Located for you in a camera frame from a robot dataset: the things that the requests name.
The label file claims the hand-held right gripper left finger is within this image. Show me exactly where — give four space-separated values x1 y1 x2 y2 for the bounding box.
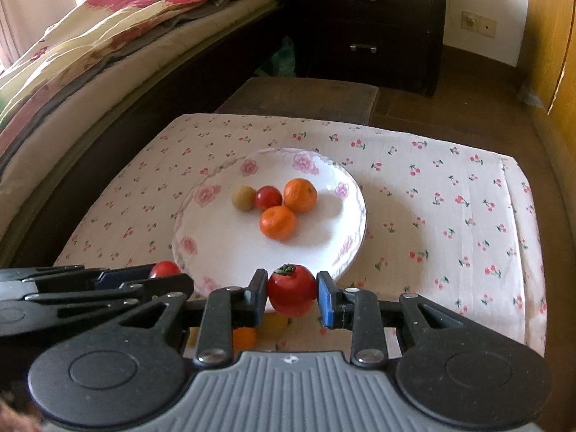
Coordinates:
112 269 270 364

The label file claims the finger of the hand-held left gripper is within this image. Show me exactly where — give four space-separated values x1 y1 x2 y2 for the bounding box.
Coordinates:
24 274 195 302
0 265 154 292

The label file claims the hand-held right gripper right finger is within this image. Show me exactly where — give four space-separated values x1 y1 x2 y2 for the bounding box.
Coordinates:
316 270 469 366

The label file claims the red tomato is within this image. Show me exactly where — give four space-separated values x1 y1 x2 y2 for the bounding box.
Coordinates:
148 260 181 280
267 264 317 318
255 185 283 211

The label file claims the white floral bowl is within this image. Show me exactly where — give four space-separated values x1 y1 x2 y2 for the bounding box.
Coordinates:
172 146 367 313

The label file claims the small orange mandarin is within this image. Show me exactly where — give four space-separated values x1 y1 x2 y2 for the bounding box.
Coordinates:
283 178 318 213
259 206 297 241

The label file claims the tan brown round fruit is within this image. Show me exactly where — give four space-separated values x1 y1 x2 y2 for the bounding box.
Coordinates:
231 185 258 212
261 312 289 338

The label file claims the large orange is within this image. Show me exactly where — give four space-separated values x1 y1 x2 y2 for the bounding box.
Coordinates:
231 328 258 352

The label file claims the bed with floral blanket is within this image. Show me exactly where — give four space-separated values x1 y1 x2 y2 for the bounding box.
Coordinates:
0 4 298 271

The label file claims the cherry print tablecloth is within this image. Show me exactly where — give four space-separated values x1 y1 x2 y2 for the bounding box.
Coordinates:
53 114 547 356

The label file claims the brown low stool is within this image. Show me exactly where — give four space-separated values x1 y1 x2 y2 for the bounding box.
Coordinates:
215 76 380 127

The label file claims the teal bag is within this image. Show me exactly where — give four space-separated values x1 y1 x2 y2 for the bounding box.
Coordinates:
256 36 298 78

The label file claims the floral patchwork blanket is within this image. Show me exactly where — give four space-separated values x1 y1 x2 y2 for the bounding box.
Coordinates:
0 0 277 136

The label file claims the dark wooden nightstand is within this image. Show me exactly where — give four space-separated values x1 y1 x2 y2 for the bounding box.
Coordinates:
276 0 448 97

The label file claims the light wooden wardrobe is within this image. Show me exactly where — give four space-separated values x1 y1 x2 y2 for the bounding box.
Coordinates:
517 0 576 199

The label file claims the beige wall socket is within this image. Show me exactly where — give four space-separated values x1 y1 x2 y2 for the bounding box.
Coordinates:
460 11 497 37

